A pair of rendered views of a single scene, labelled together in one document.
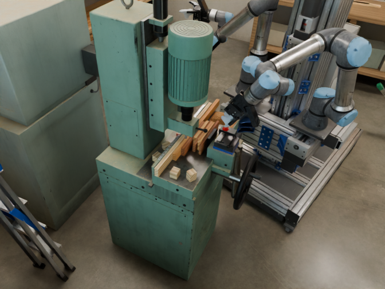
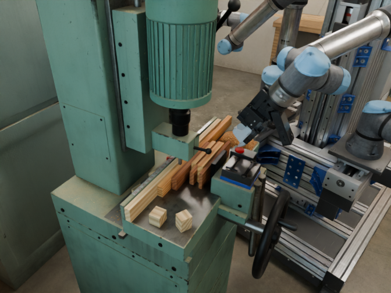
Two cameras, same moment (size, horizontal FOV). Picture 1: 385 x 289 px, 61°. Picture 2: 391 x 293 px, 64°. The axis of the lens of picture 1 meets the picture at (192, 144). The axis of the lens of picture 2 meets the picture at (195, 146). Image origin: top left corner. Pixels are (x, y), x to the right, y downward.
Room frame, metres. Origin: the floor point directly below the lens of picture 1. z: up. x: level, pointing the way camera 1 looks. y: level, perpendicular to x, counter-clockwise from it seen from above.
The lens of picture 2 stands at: (0.40, -0.07, 1.59)
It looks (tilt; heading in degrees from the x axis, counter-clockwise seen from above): 34 degrees down; 4
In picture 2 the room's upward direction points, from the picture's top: 3 degrees clockwise
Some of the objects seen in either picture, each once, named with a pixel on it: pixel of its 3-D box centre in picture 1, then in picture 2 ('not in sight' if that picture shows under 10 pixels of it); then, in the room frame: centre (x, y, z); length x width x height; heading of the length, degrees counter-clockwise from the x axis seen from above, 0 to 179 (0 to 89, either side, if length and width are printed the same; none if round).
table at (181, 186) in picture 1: (208, 151); (213, 185); (1.23, -0.08, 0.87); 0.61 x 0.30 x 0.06; 156
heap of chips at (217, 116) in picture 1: (223, 117); (237, 138); (1.46, -0.16, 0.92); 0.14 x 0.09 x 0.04; 66
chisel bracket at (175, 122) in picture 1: (183, 124); (175, 142); (1.23, 0.05, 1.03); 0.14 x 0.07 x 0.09; 66
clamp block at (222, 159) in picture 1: (224, 150); (238, 183); (1.19, -0.16, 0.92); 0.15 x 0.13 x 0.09; 156
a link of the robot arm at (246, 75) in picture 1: (250, 68); (273, 81); (1.91, -0.34, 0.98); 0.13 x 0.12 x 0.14; 156
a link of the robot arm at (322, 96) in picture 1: (323, 100); (378, 117); (1.60, -0.74, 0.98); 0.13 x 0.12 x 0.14; 31
